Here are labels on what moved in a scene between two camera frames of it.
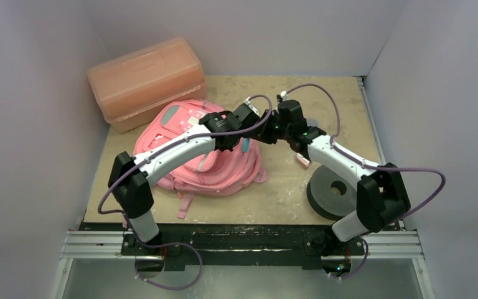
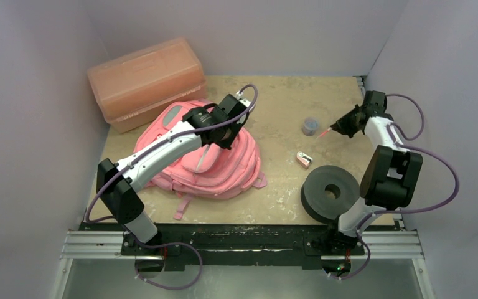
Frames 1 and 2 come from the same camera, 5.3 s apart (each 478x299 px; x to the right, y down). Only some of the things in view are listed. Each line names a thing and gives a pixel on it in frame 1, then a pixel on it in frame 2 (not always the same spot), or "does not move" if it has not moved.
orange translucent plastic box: [131, 88] does not move
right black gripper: [295, 146] -> [346, 125]
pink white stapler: [302, 161] does not move
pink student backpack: [217, 172] does not move
